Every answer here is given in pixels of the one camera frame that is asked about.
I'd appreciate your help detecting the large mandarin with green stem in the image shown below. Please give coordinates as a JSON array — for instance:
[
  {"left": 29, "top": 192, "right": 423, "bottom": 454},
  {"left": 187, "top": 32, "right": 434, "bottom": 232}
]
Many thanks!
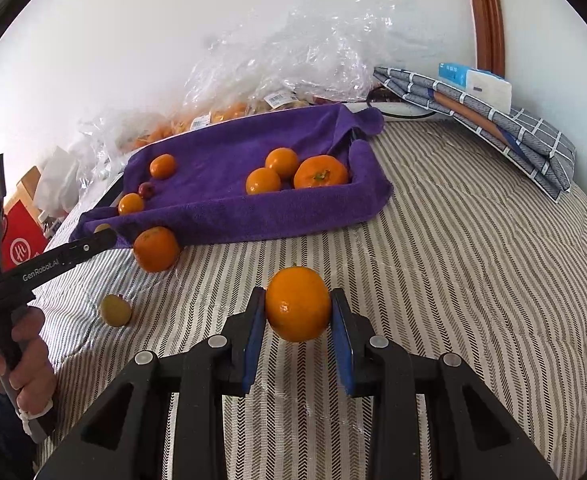
[{"left": 293, "top": 155, "right": 349, "bottom": 190}]

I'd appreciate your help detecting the white long board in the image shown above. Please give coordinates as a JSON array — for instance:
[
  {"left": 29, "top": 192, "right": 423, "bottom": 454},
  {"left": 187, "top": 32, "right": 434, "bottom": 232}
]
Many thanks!
[{"left": 348, "top": 101, "right": 427, "bottom": 122}]

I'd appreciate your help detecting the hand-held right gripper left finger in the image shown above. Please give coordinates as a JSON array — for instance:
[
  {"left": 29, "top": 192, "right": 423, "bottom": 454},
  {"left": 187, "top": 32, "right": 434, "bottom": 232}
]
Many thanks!
[{"left": 36, "top": 287, "right": 269, "bottom": 480}]

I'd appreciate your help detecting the orange mandarin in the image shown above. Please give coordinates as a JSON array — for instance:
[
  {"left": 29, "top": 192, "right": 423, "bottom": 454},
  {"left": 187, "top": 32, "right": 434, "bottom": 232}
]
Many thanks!
[
  {"left": 118, "top": 193, "right": 145, "bottom": 216},
  {"left": 149, "top": 153, "right": 177, "bottom": 180},
  {"left": 265, "top": 147, "right": 300, "bottom": 179},
  {"left": 246, "top": 167, "right": 282, "bottom": 196},
  {"left": 133, "top": 226, "right": 181, "bottom": 274},
  {"left": 265, "top": 266, "right": 333, "bottom": 343}
]

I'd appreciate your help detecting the blue tissue pack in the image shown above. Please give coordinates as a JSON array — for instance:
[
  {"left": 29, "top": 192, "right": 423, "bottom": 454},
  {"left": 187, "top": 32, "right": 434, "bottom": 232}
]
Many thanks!
[{"left": 438, "top": 62, "right": 474, "bottom": 84}]

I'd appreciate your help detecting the white box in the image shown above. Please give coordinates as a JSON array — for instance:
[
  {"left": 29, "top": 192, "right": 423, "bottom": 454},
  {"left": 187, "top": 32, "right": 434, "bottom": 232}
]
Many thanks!
[{"left": 466, "top": 70, "right": 513, "bottom": 113}]

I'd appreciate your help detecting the purple towel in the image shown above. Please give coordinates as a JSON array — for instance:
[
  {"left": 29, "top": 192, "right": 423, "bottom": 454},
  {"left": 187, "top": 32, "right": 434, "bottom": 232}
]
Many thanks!
[{"left": 68, "top": 105, "right": 394, "bottom": 252}]

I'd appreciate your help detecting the white plastic bag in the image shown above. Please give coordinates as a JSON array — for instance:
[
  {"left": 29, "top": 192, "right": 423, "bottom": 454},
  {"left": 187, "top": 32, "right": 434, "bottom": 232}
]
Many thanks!
[{"left": 36, "top": 147, "right": 81, "bottom": 218}]

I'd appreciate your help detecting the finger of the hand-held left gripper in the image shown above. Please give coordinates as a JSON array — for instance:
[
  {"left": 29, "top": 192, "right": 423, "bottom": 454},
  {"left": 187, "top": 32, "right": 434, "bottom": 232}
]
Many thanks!
[{"left": 67, "top": 230, "right": 118, "bottom": 262}]

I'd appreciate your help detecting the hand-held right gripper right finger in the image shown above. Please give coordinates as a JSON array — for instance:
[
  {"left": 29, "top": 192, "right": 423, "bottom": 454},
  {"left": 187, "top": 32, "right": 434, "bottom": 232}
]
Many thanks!
[{"left": 330, "top": 287, "right": 559, "bottom": 480}]

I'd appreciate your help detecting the grey checkered folded cloth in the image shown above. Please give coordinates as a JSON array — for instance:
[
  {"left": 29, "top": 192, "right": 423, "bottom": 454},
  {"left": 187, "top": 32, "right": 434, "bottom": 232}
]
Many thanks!
[{"left": 372, "top": 66, "right": 577, "bottom": 204}]

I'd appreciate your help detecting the brown wooden door frame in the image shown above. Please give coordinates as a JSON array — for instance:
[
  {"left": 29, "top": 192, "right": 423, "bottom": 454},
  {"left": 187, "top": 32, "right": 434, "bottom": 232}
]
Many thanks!
[{"left": 462, "top": 0, "right": 505, "bottom": 76}]

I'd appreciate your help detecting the empty clear plastic bag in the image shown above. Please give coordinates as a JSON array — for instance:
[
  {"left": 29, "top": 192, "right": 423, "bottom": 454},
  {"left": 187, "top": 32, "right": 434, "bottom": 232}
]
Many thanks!
[{"left": 76, "top": 109, "right": 139, "bottom": 162}]

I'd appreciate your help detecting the clear bag of brown fruit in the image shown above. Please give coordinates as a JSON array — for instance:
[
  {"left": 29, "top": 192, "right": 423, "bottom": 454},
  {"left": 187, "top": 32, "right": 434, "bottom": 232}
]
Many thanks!
[{"left": 183, "top": 0, "right": 395, "bottom": 111}]

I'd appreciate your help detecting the red paper bag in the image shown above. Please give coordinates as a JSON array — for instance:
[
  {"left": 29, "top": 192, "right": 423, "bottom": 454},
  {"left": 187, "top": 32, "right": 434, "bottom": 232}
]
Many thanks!
[{"left": 0, "top": 197, "right": 49, "bottom": 272}]

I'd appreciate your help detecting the striped bedsheet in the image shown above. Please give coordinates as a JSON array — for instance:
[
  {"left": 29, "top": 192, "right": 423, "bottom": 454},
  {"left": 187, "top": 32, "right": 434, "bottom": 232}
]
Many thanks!
[{"left": 33, "top": 115, "right": 587, "bottom": 480}]

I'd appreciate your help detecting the person's left hand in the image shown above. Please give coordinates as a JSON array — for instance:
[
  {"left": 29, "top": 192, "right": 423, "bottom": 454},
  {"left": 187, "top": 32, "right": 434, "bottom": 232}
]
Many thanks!
[{"left": 0, "top": 305, "right": 57, "bottom": 421}]

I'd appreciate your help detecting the clear bag of mandarins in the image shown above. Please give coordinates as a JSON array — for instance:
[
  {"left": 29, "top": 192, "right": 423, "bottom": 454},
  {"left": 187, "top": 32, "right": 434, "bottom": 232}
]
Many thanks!
[{"left": 128, "top": 99, "right": 254, "bottom": 147}]

